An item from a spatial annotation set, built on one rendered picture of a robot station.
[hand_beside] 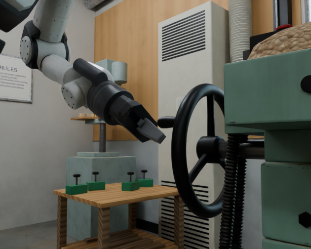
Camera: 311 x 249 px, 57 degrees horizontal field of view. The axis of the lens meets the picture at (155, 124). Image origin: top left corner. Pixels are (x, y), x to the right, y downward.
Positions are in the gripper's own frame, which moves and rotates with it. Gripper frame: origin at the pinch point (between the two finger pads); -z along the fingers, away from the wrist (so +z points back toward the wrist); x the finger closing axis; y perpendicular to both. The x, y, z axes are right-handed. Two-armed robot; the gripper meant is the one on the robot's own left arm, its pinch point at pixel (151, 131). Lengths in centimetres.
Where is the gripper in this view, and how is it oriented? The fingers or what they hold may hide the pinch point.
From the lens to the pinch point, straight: 59.2
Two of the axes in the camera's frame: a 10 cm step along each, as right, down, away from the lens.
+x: -3.8, -4.4, -8.2
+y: 6.3, -7.7, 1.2
